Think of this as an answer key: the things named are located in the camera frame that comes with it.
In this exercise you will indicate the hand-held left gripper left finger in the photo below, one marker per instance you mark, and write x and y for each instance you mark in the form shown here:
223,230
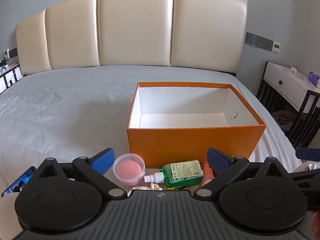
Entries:
103,161

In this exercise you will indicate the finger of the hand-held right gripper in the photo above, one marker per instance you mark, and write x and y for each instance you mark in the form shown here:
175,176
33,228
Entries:
309,175
308,154

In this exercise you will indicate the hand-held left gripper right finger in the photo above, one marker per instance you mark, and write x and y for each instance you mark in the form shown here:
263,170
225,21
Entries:
217,161

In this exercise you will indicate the white cloth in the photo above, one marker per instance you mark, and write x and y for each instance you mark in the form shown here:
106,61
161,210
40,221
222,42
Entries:
310,166

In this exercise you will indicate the salmon pink pump bottle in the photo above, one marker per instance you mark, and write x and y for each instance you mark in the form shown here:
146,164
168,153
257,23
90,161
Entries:
208,176

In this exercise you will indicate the orange cardboard box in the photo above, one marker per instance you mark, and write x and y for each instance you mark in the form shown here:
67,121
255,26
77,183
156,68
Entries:
190,143

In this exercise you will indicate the green spray bottle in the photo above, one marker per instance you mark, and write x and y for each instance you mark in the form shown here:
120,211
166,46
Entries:
183,173

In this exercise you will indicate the clear plastic cup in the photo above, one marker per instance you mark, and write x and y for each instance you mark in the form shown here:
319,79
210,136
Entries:
119,172

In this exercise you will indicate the pink round sponge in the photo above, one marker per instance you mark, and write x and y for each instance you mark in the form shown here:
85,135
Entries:
130,170

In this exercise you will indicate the dark cloth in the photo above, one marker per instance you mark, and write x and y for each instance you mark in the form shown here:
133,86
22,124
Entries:
282,117

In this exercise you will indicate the bed with grey sheet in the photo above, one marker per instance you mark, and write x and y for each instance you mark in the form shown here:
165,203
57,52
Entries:
62,110

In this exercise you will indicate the white and black nightstand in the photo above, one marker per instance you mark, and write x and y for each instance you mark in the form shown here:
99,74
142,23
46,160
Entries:
287,85

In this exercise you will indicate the purple tissue box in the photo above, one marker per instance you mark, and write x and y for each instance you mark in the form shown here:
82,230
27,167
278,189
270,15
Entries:
314,78

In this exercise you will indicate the small white item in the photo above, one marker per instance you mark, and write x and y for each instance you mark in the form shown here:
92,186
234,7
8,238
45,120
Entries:
293,69

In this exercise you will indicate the smartphone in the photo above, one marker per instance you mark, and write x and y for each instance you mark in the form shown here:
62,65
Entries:
17,183

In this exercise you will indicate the black bedside table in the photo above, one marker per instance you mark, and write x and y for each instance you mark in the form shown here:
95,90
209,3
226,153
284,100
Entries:
7,76

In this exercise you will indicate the cream leather headboard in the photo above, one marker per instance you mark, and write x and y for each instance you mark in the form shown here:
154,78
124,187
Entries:
135,30

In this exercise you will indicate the white wall thermostat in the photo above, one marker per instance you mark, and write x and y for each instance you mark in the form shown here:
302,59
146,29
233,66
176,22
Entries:
276,47

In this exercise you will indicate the grey wall switch panel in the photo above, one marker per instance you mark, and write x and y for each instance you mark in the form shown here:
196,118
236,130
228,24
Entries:
258,41

